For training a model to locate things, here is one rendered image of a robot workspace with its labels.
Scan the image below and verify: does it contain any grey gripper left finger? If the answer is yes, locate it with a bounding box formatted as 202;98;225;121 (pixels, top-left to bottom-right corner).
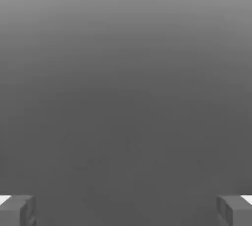
0;194;37;226

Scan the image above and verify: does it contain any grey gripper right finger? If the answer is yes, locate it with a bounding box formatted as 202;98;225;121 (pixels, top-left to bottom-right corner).
216;194;252;226

